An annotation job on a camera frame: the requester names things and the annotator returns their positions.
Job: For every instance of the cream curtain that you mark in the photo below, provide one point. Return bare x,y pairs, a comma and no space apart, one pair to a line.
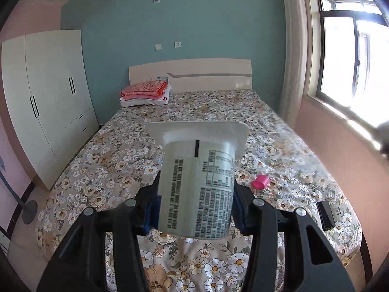
294,51

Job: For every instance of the grey floor fan stand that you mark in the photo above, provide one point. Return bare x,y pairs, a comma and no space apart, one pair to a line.
29,213

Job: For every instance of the cream wooden headboard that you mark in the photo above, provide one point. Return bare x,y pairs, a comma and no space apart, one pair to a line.
212,80

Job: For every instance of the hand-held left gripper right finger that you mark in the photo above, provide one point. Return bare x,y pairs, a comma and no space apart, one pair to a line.
240,216

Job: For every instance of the dark framed window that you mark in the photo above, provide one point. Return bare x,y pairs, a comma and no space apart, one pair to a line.
343,51

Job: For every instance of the folded pink clothes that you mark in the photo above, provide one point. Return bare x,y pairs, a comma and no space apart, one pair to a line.
142,89

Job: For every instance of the white wardrobe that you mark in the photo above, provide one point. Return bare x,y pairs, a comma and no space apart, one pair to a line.
54,97

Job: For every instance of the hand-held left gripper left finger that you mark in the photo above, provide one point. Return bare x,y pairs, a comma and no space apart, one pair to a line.
152,216

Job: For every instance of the black smartphone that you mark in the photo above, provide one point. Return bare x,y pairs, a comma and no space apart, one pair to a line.
325,215

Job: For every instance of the floral bed blanket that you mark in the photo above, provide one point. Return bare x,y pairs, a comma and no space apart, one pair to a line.
212,267

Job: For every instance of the white printed yoghurt cup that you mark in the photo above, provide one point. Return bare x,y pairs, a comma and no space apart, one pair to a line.
197,188

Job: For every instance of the pink plastic cup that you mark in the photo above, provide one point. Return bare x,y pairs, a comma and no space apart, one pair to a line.
259,182

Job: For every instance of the dark bed frame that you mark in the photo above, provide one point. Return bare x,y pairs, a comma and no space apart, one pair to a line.
366,255

